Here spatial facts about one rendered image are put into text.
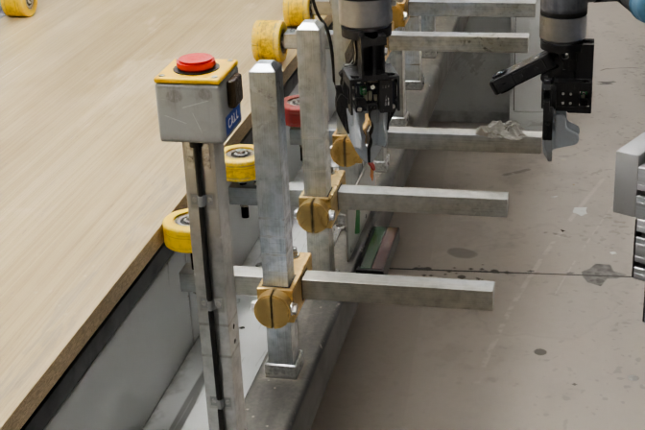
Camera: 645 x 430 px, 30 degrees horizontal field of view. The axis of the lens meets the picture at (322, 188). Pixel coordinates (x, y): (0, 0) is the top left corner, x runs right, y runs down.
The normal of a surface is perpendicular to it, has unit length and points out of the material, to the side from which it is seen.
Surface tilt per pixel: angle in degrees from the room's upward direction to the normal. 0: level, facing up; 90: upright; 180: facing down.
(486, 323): 0
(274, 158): 90
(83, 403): 90
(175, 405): 0
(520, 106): 90
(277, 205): 90
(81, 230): 0
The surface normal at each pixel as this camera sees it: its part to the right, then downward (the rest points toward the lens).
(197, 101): -0.21, 0.39
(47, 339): -0.04, -0.92
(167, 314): 0.98, 0.04
